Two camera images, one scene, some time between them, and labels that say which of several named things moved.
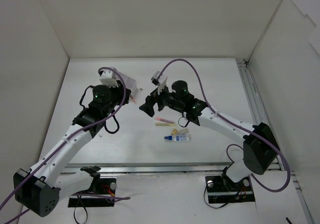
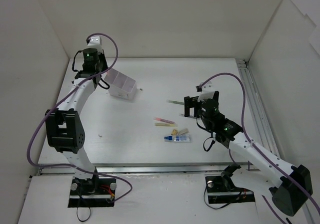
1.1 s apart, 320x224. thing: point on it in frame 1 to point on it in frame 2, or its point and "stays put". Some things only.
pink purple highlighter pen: x=165 y=120 stays put
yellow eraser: x=174 y=132 stays put
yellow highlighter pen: x=164 y=124 stays put
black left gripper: x=124 y=95 to x=102 y=65
